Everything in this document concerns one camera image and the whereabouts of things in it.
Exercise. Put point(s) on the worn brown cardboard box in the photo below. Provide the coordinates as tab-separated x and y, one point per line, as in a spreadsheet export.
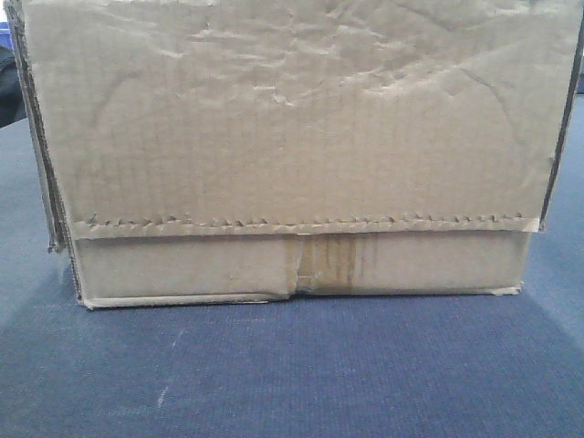
239	151

